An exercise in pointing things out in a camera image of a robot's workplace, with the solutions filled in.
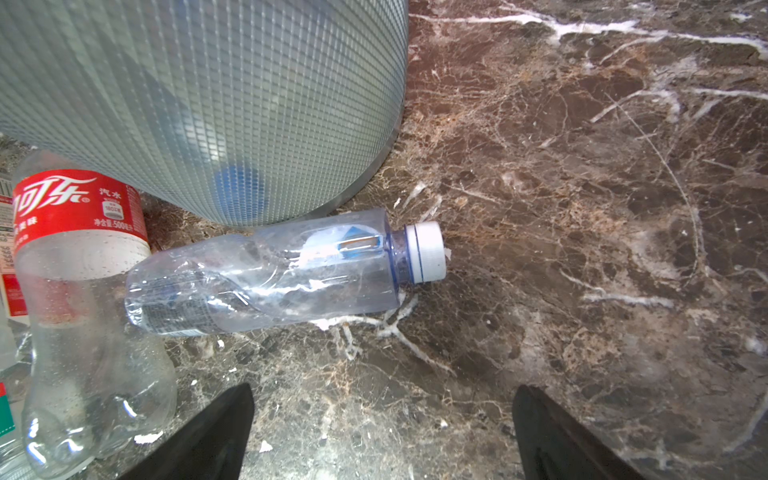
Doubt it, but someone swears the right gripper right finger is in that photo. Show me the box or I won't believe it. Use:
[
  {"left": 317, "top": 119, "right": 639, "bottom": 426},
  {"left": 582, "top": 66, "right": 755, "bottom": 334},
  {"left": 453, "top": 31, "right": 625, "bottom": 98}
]
[{"left": 512, "top": 385, "right": 643, "bottom": 480}]

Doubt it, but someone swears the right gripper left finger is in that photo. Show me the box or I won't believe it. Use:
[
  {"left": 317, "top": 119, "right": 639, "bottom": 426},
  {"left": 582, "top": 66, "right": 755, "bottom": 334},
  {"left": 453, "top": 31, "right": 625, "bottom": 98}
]
[{"left": 122, "top": 383, "right": 255, "bottom": 480}]

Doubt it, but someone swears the red label cola bottle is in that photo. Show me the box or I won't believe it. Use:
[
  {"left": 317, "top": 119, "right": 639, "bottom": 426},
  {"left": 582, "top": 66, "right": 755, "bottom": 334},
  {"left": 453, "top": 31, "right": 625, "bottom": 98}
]
[{"left": 12, "top": 150, "right": 177, "bottom": 479}]

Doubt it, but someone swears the clear bottle white cap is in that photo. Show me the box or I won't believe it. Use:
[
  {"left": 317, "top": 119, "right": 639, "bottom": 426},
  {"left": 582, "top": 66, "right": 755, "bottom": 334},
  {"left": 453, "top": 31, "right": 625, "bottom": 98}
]
[{"left": 125, "top": 209, "right": 447, "bottom": 336}]

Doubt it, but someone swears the green label clear bottle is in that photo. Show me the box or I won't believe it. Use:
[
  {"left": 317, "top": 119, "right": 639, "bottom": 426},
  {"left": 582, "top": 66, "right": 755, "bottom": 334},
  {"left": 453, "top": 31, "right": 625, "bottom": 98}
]
[{"left": 0, "top": 377, "right": 25, "bottom": 480}]

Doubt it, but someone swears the large clear square bottle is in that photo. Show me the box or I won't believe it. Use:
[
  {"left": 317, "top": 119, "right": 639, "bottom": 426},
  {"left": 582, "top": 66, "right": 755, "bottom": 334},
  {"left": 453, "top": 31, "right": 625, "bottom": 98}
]
[{"left": 0, "top": 174, "right": 29, "bottom": 326}]

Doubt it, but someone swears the grey mesh waste bin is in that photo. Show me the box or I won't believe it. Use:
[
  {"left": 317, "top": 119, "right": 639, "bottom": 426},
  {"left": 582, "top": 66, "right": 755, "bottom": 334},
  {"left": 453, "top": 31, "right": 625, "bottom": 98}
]
[{"left": 1, "top": 1, "right": 409, "bottom": 227}]

